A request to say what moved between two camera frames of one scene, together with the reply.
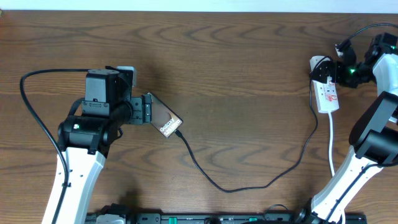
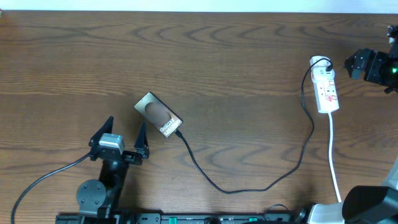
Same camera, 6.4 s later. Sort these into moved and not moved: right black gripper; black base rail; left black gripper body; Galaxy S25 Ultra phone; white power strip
Moved: right black gripper; left black gripper body
Not moved: white power strip; Galaxy S25 Ultra phone; black base rail
